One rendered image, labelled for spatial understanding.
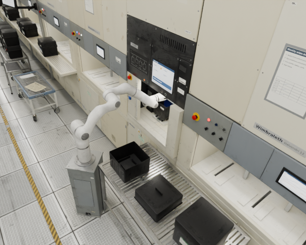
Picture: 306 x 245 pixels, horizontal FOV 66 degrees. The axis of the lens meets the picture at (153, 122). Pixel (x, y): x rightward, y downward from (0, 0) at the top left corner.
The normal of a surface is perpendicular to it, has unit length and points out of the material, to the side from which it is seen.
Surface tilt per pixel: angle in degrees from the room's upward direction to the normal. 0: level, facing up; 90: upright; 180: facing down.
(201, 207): 0
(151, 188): 0
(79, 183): 90
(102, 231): 0
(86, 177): 90
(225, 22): 90
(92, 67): 90
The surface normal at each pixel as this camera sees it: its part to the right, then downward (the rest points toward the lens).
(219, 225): 0.06, -0.80
